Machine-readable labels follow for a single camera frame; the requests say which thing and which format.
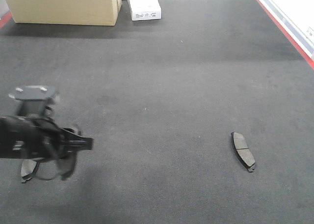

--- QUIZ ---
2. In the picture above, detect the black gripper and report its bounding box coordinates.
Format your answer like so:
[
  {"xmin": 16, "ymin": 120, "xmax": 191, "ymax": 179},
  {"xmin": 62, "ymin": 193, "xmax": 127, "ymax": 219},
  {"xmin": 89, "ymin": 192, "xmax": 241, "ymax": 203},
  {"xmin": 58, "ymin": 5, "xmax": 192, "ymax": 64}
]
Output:
[{"xmin": 0, "ymin": 115, "xmax": 93, "ymax": 160}]

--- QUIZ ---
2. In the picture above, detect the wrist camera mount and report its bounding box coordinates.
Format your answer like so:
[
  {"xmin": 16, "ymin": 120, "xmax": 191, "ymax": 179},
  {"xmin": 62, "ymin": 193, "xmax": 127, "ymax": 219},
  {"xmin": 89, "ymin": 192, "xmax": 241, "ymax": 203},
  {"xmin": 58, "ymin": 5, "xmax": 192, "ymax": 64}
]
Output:
[{"xmin": 8, "ymin": 85, "xmax": 59, "ymax": 117}]

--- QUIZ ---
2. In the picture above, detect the brake pad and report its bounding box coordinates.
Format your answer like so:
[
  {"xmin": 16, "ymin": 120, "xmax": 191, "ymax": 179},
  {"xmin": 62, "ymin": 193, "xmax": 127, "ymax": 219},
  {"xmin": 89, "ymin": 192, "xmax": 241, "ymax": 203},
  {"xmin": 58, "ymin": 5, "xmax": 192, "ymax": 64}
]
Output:
[
  {"xmin": 59, "ymin": 152, "xmax": 77, "ymax": 181},
  {"xmin": 231, "ymin": 132, "xmax": 256, "ymax": 172},
  {"xmin": 21, "ymin": 159, "xmax": 39, "ymax": 183}
]

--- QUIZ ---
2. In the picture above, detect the white long box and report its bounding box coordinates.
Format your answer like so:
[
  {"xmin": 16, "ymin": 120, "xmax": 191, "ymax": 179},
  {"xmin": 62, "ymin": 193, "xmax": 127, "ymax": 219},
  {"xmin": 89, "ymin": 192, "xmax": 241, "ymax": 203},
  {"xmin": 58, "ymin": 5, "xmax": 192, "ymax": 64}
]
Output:
[{"xmin": 128, "ymin": 0, "xmax": 161, "ymax": 21}]

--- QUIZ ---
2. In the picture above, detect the large cardboard box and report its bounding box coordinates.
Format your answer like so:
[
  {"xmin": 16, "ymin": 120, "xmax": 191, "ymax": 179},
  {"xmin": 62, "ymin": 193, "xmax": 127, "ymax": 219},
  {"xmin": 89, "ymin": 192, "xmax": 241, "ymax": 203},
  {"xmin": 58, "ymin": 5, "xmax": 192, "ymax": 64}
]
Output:
[{"xmin": 6, "ymin": 0, "xmax": 122, "ymax": 26}]

